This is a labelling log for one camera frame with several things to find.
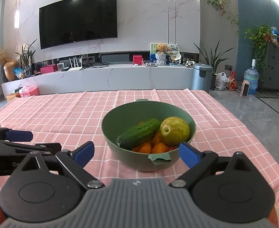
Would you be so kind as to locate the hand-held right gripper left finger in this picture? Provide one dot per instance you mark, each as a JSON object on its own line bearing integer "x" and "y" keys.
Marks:
{"x": 84, "y": 152}

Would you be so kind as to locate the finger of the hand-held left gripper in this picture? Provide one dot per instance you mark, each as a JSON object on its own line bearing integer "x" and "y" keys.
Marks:
{"x": 19, "y": 135}
{"x": 46, "y": 148}

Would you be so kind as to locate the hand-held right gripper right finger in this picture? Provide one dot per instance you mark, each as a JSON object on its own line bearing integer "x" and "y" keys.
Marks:
{"x": 188, "y": 157}

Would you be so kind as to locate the green cucumber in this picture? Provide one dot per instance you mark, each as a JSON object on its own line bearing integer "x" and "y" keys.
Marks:
{"x": 139, "y": 133}

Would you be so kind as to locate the green bowl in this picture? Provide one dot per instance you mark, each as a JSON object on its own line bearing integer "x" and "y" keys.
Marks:
{"x": 130, "y": 114}

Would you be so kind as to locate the small red fruit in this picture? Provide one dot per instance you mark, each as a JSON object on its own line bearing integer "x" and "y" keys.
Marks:
{"x": 173, "y": 148}

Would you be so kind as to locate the pink checkered tablecloth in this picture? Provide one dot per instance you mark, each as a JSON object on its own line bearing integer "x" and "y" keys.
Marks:
{"x": 58, "y": 114}

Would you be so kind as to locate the pink storage box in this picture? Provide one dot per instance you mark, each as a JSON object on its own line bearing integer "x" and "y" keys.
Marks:
{"x": 29, "y": 91}

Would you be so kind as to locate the blue snack packet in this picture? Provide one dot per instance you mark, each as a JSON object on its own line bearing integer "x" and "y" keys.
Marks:
{"x": 17, "y": 72}

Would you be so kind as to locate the brown round vase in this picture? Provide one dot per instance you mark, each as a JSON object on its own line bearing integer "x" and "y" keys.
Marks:
{"x": 10, "y": 71}

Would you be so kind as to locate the pink flat box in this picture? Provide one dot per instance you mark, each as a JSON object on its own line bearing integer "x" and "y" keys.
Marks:
{"x": 48, "y": 69}

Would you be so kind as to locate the white marble TV cabinet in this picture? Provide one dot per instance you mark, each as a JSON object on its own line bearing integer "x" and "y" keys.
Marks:
{"x": 106, "y": 78}

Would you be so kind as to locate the green plant in glass vase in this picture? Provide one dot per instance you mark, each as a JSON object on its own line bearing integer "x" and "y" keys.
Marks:
{"x": 26, "y": 57}

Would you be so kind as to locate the blue-grey pedal bin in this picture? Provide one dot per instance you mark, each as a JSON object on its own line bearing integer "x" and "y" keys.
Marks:
{"x": 202, "y": 78}

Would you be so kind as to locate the small white clock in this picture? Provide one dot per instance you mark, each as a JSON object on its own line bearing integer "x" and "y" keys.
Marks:
{"x": 61, "y": 66}

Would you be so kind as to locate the dried flower bunch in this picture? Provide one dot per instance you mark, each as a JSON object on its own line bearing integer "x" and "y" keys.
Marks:
{"x": 2, "y": 55}

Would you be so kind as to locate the white plastic bag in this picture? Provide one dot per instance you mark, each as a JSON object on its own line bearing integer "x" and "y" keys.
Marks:
{"x": 221, "y": 81}

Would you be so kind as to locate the white router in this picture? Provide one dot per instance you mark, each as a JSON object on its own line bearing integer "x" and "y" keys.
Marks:
{"x": 74, "y": 67}

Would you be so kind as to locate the red gift bag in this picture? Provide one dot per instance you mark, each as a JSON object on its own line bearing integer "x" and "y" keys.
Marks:
{"x": 232, "y": 83}

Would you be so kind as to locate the small white pink heater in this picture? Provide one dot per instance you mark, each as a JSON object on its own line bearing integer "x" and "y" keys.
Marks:
{"x": 245, "y": 89}

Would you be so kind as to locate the black and white toy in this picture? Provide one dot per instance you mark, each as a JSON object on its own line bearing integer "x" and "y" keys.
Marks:
{"x": 187, "y": 63}

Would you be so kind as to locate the large water jug with pump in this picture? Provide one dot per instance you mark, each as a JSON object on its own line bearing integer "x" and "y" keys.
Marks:
{"x": 251, "y": 78}

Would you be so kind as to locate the long-leaf potted plant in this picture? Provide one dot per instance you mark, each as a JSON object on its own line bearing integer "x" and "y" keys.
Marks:
{"x": 213, "y": 57}

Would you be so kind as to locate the red box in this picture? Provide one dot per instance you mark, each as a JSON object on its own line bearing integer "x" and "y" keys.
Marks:
{"x": 137, "y": 59}

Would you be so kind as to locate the teddy bear bouquet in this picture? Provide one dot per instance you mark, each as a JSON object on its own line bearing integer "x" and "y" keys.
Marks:
{"x": 160, "y": 53}

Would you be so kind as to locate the picture card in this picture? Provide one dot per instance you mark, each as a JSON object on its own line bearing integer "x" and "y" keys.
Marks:
{"x": 153, "y": 52}

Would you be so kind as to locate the dark grey cabinet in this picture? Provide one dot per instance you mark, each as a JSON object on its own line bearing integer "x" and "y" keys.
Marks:
{"x": 277, "y": 68}

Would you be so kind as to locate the black flat-screen television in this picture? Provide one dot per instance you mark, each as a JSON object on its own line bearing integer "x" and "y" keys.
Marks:
{"x": 77, "y": 19}

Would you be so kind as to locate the leafy green pothos plant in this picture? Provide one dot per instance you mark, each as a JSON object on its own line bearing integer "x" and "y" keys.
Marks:
{"x": 259, "y": 40}

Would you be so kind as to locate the blue plastic bottle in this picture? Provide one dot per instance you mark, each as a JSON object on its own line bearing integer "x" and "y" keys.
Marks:
{"x": 274, "y": 32}

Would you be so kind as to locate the hanging vine plant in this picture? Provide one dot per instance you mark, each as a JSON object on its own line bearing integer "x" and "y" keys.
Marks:
{"x": 221, "y": 7}

